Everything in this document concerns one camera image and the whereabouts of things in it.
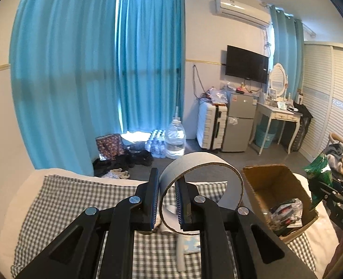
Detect white oval mirror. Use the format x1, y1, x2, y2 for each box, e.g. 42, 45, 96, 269
269, 63, 286, 98

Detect wall cable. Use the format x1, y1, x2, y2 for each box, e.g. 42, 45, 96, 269
192, 64, 207, 100

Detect white dressing table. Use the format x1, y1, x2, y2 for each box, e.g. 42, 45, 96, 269
248, 100, 303, 155

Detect pile of dark shoes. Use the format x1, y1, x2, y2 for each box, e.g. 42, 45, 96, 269
92, 144, 155, 178

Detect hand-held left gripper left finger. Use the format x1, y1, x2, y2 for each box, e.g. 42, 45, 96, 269
15, 167, 162, 279

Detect large clear water jug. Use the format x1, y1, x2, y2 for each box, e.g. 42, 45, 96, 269
165, 116, 187, 159

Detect clear plastic bags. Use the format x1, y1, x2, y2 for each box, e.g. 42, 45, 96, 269
201, 86, 229, 106

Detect grey checked bed sheet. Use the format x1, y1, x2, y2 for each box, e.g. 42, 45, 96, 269
10, 174, 317, 279

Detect grey tape roll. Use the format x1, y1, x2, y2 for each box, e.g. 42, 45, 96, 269
159, 152, 244, 236

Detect black wall television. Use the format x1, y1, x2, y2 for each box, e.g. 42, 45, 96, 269
225, 45, 269, 84

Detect teal curtain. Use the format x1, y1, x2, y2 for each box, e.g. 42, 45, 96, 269
10, 0, 122, 178
269, 4, 305, 94
116, 0, 186, 135

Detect white air conditioner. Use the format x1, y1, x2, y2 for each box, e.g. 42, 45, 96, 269
216, 0, 271, 30

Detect white suitcase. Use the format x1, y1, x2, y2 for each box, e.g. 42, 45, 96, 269
197, 102, 228, 151

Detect cardboard box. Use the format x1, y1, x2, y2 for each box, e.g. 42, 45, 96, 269
241, 164, 320, 244

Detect white slatted wardrobe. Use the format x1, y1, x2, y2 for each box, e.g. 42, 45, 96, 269
301, 42, 343, 175

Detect silver mini fridge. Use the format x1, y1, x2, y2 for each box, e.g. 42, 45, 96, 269
221, 91, 258, 153

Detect teal basket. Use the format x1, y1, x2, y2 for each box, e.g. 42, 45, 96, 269
255, 116, 279, 149

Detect dark patterned bag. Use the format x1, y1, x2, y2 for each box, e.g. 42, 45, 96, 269
96, 134, 125, 161

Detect crumpled printed plastic wrapper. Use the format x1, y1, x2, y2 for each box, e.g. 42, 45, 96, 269
268, 198, 303, 228

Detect green snack packet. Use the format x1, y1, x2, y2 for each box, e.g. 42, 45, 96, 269
303, 151, 334, 210

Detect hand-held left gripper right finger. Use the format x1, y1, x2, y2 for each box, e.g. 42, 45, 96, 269
174, 177, 317, 279

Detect pack of water bottles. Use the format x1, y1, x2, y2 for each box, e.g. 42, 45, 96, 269
145, 129, 169, 158

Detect white slippers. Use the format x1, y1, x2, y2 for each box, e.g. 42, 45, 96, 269
102, 168, 131, 180

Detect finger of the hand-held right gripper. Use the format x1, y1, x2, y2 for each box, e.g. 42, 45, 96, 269
307, 177, 343, 207

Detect black garment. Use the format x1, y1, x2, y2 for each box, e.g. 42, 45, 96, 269
290, 101, 314, 152

